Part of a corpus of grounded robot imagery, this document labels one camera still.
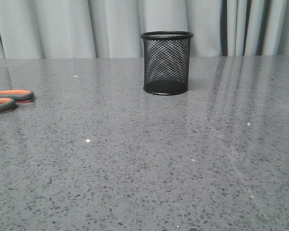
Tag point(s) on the orange and grey scissors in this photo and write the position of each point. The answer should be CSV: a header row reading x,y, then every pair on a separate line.
x,y
10,98

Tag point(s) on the grey curtain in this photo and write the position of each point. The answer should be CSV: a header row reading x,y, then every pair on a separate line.
x,y
33,29

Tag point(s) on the black mesh pen cup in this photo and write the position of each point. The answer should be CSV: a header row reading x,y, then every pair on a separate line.
x,y
166,61

